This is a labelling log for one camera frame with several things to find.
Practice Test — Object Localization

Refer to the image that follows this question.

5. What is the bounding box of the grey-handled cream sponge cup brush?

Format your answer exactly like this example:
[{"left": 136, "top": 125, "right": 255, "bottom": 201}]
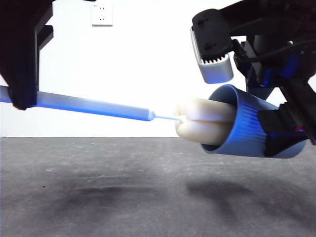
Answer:
[{"left": 0, "top": 85, "right": 235, "bottom": 146}]

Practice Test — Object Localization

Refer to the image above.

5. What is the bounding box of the pale grey right wrist camera box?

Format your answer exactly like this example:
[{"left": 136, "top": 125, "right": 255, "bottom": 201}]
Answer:
[{"left": 190, "top": 8, "right": 235, "bottom": 84}]

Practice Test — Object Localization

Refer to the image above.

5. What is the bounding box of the white wall socket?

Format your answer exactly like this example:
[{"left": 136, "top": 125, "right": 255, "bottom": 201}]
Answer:
[{"left": 91, "top": 4, "right": 113, "bottom": 27}]

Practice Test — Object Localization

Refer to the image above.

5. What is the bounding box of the blue ribbed plastic cup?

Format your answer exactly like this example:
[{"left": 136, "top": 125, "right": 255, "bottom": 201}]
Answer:
[{"left": 199, "top": 84, "right": 307, "bottom": 159}]

